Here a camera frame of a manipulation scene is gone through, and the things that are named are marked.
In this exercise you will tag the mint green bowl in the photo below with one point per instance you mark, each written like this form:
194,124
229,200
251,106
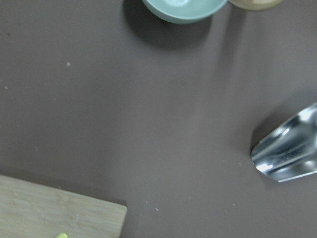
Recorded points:
184,11

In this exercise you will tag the steel ice scoop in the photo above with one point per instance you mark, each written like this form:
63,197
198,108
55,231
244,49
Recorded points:
290,151

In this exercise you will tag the wooden cup tree stand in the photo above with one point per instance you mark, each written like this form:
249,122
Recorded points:
255,5

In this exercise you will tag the yellow plastic knife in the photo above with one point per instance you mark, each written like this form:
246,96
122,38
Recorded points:
62,235

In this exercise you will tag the wooden cutting board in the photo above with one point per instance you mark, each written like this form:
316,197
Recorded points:
29,210

